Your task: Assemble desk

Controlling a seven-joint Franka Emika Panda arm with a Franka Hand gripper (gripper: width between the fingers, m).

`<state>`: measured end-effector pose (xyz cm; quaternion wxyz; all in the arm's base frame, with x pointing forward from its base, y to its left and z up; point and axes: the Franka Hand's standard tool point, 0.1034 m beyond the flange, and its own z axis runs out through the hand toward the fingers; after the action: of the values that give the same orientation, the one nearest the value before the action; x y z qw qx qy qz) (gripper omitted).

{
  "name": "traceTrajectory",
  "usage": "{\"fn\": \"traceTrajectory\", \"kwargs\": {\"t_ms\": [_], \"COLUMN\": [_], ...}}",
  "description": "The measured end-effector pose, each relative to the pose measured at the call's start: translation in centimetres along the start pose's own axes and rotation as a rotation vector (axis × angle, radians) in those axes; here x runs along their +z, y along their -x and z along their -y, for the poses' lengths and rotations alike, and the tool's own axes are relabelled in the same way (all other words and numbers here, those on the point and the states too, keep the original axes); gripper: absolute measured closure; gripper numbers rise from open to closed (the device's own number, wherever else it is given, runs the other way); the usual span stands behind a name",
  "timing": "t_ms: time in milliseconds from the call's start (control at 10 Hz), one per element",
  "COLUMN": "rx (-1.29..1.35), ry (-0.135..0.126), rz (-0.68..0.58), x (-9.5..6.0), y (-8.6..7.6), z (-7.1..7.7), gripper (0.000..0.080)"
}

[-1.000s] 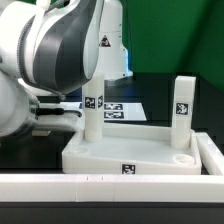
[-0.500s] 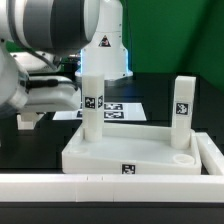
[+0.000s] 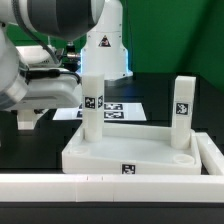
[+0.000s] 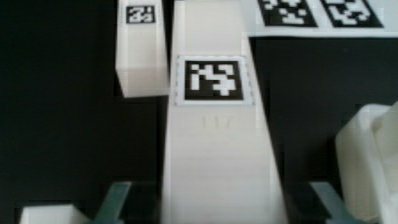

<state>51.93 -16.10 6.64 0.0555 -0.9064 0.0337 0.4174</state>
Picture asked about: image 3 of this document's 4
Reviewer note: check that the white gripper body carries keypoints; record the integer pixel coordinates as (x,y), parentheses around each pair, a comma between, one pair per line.
(51,93)

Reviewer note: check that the white desk top tray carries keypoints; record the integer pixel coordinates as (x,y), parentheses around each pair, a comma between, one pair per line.
(130,149)

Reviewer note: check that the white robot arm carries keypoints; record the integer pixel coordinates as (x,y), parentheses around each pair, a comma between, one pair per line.
(64,19)

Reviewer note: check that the white fiducial marker plate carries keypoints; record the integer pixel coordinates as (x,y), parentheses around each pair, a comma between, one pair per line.
(112,112)

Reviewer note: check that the white L-shaped obstacle fence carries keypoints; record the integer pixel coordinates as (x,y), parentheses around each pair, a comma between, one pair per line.
(67,187)

